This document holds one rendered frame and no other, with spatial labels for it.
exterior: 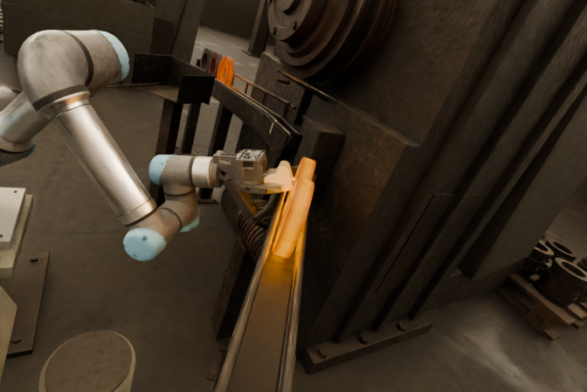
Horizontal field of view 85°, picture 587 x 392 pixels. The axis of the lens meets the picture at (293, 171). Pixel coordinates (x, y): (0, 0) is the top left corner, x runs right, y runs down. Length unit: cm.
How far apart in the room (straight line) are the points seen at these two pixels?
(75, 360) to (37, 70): 48
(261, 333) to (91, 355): 27
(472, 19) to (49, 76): 87
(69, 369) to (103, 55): 57
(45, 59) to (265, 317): 58
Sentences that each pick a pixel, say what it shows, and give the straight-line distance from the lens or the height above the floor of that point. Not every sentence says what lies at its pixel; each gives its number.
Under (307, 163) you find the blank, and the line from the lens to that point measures 72.
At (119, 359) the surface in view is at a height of 52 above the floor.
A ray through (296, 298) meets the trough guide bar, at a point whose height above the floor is 72.
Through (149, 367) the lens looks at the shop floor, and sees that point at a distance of 123.
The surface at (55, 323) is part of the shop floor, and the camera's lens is 133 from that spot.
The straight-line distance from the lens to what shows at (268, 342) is 49.
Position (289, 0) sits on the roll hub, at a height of 109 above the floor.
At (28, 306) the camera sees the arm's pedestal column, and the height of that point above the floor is 2.
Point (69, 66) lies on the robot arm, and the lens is 75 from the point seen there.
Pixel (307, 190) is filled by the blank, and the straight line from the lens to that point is 57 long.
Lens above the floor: 105
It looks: 24 degrees down
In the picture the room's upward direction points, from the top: 20 degrees clockwise
